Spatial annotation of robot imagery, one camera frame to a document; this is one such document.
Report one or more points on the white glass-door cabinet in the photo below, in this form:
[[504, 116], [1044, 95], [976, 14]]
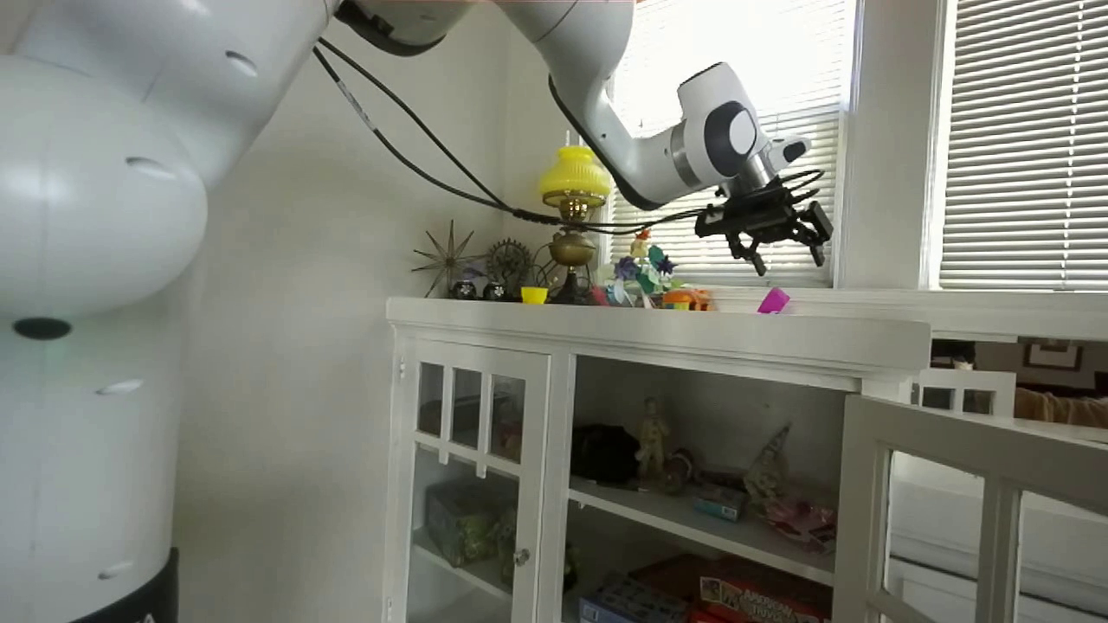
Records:
[[591, 466]]

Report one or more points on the red board game boxes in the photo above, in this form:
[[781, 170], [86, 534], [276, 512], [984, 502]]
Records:
[[738, 592]]

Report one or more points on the figurines on cabinet shelf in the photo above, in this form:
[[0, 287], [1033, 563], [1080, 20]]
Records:
[[755, 494]]

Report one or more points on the colourful toy flower figure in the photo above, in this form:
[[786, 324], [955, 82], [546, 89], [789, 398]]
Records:
[[645, 267]]

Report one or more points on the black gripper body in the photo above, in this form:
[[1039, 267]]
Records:
[[765, 215]]

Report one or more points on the brass lamp yellow shade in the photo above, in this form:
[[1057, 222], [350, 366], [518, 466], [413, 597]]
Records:
[[577, 189]]

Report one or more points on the small pink bowl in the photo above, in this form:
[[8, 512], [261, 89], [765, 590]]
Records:
[[772, 302]]

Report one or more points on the open white cabinet door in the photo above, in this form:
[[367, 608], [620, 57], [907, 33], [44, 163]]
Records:
[[968, 519]]

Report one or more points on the metal starburst ornament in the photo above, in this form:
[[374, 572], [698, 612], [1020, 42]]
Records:
[[445, 260]]

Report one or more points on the small yellow bowl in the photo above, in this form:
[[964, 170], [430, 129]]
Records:
[[535, 294]]

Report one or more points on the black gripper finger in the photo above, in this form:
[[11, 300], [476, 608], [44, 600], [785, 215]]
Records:
[[755, 260], [820, 248]]

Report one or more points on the blue board game box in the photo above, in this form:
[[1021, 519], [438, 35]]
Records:
[[625, 600]]

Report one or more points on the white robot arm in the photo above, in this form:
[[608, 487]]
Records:
[[196, 267]]

